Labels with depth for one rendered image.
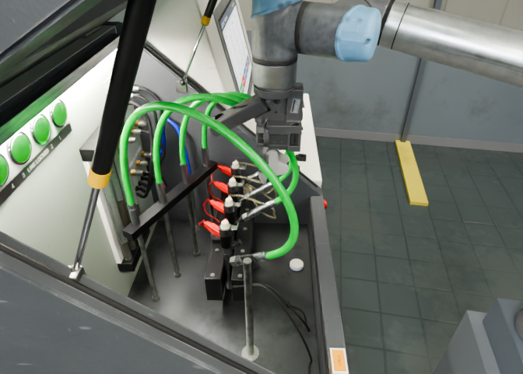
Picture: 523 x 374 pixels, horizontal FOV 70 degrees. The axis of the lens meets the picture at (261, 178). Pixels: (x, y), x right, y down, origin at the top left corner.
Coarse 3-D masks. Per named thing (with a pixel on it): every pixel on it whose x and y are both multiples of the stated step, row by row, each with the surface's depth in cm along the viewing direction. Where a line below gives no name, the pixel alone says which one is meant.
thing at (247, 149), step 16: (144, 112) 62; (192, 112) 57; (128, 128) 66; (224, 128) 56; (240, 144) 56; (256, 160) 56; (128, 176) 75; (272, 176) 57; (128, 192) 77; (128, 208) 80; (288, 208) 58; (288, 240) 63; (272, 256) 66
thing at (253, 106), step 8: (256, 96) 66; (240, 104) 67; (248, 104) 64; (256, 104) 64; (264, 104) 64; (224, 112) 68; (232, 112) 66; (240, 112) 65; (248, 112) 64; (256, 112) 64; (264, 112) 64; (216, 120) 67; (224, 120) 66; (232, 120) 66; (240, 120) 65; (248, 120) 65; (232, 128) 67; (216, 136) 68
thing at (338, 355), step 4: (332, 352) 73; (336, 352) 73; (340, 352) 73; (336, 356) 72; (340, 356) 72; (336, 360) 72; (340, 360) 72; (344, 360) 72; (336, 364) 71; (340, 364) 71; (344, 364) 71; (336, 368) 71; (340, 368) 71; (344, 368) 71
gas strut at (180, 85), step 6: (210, 0) 85; (216, 0) 85; (210, 6) 85; (210, 12) 86; (204, 18) 87; (210, 18) 87; (204, 24) 87; (198, 36) 89; (198, 42) 90; (192, 54) 92; (192, 60) 93; (186, 72) 94; (180, 84) 96; (186, 84) 96; (180, 90) 97; (186, 90) 97
